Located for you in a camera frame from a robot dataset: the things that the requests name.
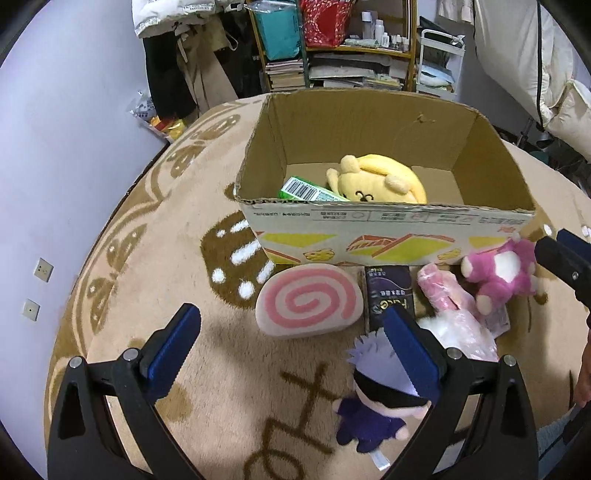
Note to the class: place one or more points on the white rolling cart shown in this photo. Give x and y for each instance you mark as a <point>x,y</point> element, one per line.
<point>440,62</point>

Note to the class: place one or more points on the beige patterned round rug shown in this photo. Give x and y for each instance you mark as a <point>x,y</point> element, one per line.
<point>205,225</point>

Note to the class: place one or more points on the upper wall socket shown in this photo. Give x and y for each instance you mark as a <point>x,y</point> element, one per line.
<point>43,270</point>

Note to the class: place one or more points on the lower wall socket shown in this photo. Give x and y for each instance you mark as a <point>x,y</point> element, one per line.
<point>30,310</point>

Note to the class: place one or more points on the open cardboard box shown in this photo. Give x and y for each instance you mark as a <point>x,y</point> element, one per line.
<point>477,196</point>

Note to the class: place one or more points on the white haired purple doll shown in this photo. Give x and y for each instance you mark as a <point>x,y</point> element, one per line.
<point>383,398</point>

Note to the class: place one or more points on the pink swirl roll plush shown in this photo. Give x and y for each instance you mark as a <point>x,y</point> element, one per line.
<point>309,300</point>

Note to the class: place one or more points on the red gift bag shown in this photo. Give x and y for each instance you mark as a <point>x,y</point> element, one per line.
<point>326,21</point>

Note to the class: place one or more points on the white puffer jacket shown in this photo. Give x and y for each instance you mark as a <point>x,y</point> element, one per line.
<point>156,17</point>

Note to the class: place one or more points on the stack of books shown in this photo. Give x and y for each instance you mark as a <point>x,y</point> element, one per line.
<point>287,75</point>

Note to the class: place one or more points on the snack bags on floor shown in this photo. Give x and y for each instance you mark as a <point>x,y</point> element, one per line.
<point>143,110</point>

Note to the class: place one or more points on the wooden shelf rack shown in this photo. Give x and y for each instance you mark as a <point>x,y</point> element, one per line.
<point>378,51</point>

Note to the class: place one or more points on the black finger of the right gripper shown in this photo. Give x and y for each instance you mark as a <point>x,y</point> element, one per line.
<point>566,265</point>
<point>579,246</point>

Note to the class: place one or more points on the black Face tissue pack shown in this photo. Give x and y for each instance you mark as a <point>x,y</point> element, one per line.
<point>387,286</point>

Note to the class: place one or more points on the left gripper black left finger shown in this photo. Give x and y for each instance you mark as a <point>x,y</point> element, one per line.
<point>84,442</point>

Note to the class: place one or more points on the wall socket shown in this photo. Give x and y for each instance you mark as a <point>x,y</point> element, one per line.
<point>30,310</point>
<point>43,270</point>

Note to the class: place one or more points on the pink white plush animal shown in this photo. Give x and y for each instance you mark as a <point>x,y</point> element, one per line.
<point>502,274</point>

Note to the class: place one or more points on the person's right hand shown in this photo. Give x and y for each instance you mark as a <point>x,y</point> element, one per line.
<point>582,390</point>

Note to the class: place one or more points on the pink plastic plush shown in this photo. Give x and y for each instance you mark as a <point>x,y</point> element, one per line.
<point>457,321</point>

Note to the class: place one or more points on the teal storage bag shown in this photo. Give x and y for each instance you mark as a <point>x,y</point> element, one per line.
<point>278,26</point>

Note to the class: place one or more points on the green barcode packet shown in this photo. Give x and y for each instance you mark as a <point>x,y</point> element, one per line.
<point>298,189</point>

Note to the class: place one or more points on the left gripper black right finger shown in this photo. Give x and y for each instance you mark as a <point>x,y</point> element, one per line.
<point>502,441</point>

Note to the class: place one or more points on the yellow dog plush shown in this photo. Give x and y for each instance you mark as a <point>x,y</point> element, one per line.
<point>376,178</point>

